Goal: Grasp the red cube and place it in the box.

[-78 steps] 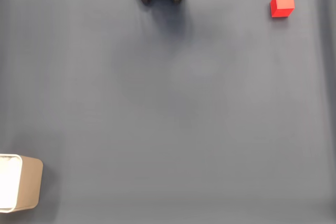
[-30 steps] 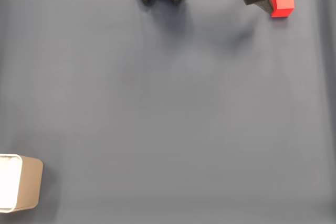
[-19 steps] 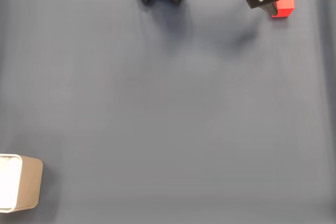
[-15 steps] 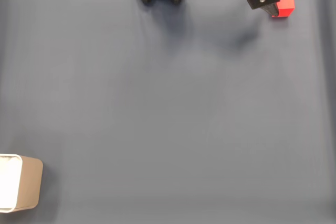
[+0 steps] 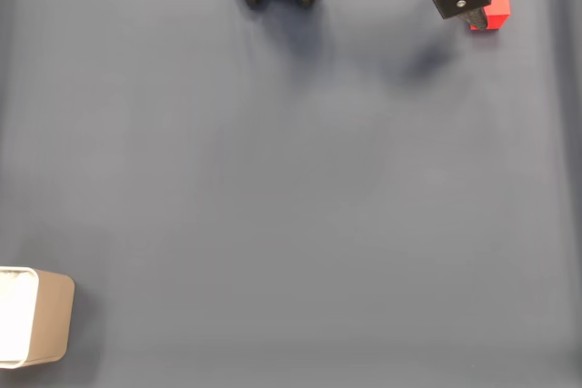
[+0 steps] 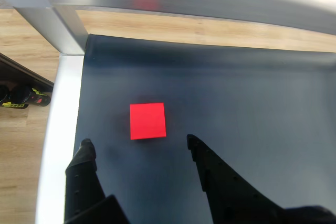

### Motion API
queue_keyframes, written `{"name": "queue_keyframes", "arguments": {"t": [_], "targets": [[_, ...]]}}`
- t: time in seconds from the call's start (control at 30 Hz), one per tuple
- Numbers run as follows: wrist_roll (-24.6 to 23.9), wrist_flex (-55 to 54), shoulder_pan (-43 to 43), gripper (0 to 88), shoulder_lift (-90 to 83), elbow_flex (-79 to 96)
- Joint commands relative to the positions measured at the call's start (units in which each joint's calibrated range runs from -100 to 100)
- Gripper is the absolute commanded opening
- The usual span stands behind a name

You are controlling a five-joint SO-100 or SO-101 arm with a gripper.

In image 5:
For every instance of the beige box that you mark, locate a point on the beige box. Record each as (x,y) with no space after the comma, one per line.
(50,315)

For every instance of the white paper liner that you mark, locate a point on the white paper liner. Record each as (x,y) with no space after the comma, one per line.
(16,315)

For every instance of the red cube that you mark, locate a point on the red cube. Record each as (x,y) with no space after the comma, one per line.
(498,13)

